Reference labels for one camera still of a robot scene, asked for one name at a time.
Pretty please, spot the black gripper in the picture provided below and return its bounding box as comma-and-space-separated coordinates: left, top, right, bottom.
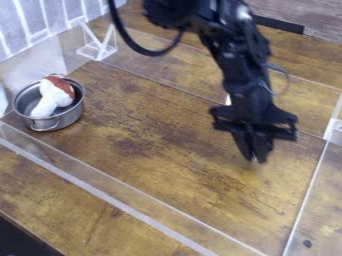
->
209, 103, 298, 163

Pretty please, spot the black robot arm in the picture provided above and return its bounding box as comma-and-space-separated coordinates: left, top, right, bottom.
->
144, 0, 298, 163

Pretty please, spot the clear acrylic barrier panel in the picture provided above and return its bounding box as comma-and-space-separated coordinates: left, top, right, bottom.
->
0, 121, 268, 256

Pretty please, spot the plush mushroom toy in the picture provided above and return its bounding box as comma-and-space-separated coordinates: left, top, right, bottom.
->
30, 75, 75, 118

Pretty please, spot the small silver metal pot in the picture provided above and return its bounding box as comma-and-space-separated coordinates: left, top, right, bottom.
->
13, 74, 86, 132

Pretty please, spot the black wall strip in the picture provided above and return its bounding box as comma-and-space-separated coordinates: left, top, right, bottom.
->
254, 15, 305, 35

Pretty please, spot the clear acrylic triangular bracket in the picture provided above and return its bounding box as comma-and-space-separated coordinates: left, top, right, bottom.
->
77, 23, 118, 61

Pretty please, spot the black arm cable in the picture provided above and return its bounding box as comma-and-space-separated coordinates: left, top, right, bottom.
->
106, 0, 185, 57

